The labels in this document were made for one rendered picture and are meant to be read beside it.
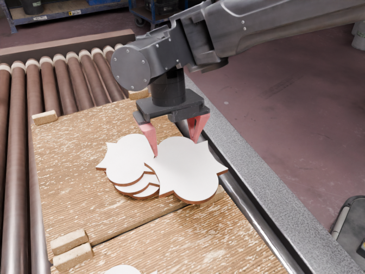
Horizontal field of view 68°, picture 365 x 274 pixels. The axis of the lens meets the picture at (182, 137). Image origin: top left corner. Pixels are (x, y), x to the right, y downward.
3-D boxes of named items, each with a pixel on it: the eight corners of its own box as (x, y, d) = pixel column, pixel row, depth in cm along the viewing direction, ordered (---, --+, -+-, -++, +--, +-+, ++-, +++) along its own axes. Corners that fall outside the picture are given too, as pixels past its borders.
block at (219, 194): (219, 191, 57) (221, 183, 55) (224, 198, 55) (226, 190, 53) (195, 202, 55) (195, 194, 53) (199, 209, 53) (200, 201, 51)
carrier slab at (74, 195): (150, 96, 86) (150, 92, 85) (220, 190, 59) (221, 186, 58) (32, 128, 74) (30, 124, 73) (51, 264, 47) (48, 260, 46)
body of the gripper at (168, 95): (206, 109, 45) (203, 65, 41) (147, 125, 42) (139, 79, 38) (189, 97, 50) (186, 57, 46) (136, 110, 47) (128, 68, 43)
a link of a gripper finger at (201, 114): (212, 149, 49) (211, 101, 44) (176, 161, 47) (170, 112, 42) (196, 133, 54) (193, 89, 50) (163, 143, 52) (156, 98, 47)
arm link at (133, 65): (232, 60, 39) (213, -2, 36) (209, 87, 30) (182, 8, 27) (164, 80, 45) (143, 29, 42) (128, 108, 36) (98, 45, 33)
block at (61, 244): (87, 234, 49) (83, 225, 48) (89, 242, 48) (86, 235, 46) (53, 248, 48) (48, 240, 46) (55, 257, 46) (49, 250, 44)
